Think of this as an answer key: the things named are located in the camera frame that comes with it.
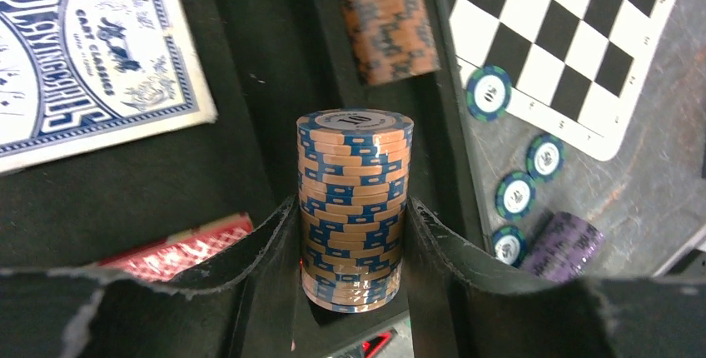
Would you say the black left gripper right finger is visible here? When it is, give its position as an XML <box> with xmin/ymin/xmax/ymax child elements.
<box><xmin>403</xmin><ymin>197</ymin><xmax>705</xmax><ymax>357</ymax></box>

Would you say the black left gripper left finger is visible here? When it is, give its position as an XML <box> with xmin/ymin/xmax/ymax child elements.
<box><xmin>1</xmin><ymin>198</ymin><xmax>299</xmax><ymax>357</ymax></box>

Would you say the purple poker chip stack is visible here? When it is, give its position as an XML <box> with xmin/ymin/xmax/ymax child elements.
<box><xmin>520</xmin><ymin>211</ymin><xmax>605</xmax><ymax>283</ymax></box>

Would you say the orange blue poker chip stack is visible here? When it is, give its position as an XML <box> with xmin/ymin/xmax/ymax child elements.
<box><xmin>296</xmin><ymin>108</ymin><xmax>414</xmax><ymax>314</ymax></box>

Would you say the brown poker chip stack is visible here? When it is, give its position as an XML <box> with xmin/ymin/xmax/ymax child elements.
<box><xmin>339</xmin><ymin>0</ymin><xmax>440</xmax><ymax>86</ymax></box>

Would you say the green 50 chip lower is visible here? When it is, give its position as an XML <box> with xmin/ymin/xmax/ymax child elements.
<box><xmin>492</xmin><ymin>225</ymin><xmax>528</xmax><ymax>268</ymax></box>

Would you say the black red all-in triangle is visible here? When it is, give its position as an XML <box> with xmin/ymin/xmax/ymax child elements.
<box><xmin>358</xmin><ymin>329</ymin><xmax>397</xmax><ymax>358</ymax></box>

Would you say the red playing card deck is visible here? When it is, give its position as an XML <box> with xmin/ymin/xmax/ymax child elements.
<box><xmin>93</xmin><ymin>213</ymin><xmax>254</xmax><ymax>281</ymax></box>

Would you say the green 50 chip middle right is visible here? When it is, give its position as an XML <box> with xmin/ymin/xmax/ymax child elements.
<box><xmin>495</xmin><ymin>171</ymin><xmax>536</xmax><ymax>221</ymax></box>

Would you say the green 50 chip far right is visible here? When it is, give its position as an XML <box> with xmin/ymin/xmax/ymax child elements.
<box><xmin>525</xmin><ymin>133</ymin><xmax>565</xmax><ymax>182</ymax></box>

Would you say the green 50 chip on chessboard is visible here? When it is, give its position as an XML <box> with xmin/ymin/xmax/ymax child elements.
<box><xmin>465</xmin><ymin>65</ymin><xmax>512</xmax><ymax>122</ymax></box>

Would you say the black poker case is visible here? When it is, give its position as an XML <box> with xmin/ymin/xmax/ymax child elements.
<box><xmin>1</xmin><ymin>0</ymin><xmax>487</xmax><ymax>357</ymax></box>

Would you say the black white chessboard mat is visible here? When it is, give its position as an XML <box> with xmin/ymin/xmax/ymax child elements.
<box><xmin>446</xmin><ymin>0</ymin><xmax>676</xmax><ymax>162</ymax></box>

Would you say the blue playing card deck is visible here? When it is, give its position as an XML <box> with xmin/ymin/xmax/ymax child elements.
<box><xmin>1</xmin><ymin>0</ymin><xmax>217</xmax><ymax>172</ymax></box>

